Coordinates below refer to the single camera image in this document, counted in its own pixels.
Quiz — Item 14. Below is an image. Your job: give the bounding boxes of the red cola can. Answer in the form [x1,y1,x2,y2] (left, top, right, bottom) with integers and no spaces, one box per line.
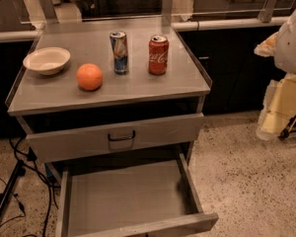
[148,35,169,75]

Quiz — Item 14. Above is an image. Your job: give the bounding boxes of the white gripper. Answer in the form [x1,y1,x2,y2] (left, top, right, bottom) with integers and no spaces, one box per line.
[254,9,296,140]

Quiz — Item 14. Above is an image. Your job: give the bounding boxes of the white rail pipe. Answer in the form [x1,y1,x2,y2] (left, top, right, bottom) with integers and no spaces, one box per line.
[172,17,287,32]

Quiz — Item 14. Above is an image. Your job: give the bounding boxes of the black cables on floor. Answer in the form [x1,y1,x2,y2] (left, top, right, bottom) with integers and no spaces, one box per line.
[0,136,61,237]

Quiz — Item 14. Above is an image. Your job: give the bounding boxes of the blue silver drink can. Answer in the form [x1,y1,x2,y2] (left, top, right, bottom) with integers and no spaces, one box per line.
[110,31,128,75]

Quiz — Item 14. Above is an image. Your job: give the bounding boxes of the open middle grey drawer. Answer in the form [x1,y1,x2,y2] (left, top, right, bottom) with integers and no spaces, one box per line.
[55,151,218,237]

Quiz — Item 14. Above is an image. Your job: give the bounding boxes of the grey drawer cabinet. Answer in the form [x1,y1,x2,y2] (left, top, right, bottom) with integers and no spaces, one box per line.
[5,16,213,165]

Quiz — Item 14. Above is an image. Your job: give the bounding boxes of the black stand leg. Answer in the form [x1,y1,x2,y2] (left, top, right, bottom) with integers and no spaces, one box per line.
[0,160,24,219]

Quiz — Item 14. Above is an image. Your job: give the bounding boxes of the white bowl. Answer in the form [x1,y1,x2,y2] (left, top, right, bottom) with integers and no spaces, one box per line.
[23,47,71,75]

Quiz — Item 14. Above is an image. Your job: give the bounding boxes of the top grey drawer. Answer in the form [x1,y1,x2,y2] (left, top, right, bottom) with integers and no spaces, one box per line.
[27,114,203,163]

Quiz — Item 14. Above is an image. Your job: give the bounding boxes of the orange fruit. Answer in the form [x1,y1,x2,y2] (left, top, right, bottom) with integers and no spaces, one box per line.
[76,63,103,91]

